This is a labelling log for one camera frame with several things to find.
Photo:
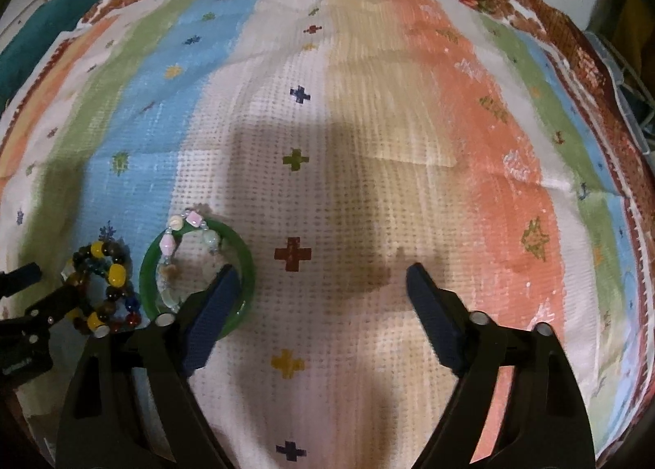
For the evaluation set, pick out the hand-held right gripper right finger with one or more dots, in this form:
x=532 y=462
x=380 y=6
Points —
x=430 y=310

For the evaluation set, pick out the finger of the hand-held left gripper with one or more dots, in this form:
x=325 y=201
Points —
x=23 y=278
x=56 y=303

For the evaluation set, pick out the teal pillow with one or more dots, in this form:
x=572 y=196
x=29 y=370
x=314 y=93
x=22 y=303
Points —
x=36 y=34

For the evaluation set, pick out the striped woven mat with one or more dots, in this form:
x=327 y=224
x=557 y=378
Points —
x=358 y=141

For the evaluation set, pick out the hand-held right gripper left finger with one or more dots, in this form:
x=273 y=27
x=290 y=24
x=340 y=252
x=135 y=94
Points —
x=217 y=305

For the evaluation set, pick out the brown floral blanket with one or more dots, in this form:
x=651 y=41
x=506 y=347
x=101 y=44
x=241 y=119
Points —
x=563 y=24

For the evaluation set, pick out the green bangle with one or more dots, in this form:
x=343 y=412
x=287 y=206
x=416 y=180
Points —
x=248 y=264

